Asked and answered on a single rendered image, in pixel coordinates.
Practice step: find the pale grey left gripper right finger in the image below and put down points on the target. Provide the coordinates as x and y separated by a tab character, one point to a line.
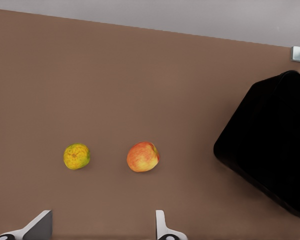
161	226

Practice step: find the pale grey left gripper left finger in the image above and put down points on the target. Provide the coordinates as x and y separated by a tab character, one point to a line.
38	227

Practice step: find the red yellow apple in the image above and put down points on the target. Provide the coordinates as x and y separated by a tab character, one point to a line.
142	157

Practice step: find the yellow green citrus fruit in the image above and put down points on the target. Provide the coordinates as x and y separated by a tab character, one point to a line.
76	156

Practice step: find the black tray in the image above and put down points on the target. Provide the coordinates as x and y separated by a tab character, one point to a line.
267	140

